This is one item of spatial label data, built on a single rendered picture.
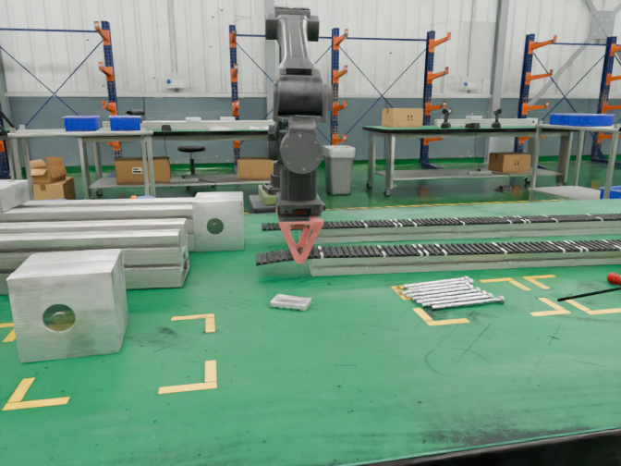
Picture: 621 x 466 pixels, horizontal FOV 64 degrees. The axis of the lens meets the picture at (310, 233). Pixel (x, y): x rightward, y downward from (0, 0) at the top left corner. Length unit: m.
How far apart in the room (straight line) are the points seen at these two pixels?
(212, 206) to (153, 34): 7.67
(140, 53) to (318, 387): 8.17
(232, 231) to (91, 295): 0.41
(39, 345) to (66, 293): 0.06
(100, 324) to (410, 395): 0.33
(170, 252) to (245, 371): 0.28
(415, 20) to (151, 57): 4.35
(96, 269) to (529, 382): 0.46
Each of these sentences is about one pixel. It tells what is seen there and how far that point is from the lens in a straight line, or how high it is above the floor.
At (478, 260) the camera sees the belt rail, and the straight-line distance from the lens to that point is 0.87.
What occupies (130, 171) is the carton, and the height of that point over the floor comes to 0.35.
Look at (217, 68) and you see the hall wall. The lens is 8.43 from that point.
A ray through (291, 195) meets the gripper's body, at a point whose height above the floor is 0.91.
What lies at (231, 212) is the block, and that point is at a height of 0.85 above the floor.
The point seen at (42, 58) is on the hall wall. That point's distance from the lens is 8.77.
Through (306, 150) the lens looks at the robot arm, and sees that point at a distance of 0.67.
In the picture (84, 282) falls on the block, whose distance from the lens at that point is 0.57.
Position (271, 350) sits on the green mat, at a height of 0.78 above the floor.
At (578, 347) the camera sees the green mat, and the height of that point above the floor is 0.78.
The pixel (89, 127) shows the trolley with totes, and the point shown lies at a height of 0.89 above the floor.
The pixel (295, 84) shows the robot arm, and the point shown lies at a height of 1.07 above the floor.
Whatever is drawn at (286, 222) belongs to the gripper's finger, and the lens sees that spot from 0.74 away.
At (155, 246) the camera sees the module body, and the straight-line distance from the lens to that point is 0.76.
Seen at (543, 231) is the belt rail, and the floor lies 0.79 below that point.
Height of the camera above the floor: 1.04
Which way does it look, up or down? 15 degrees down
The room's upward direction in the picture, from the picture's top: straight up
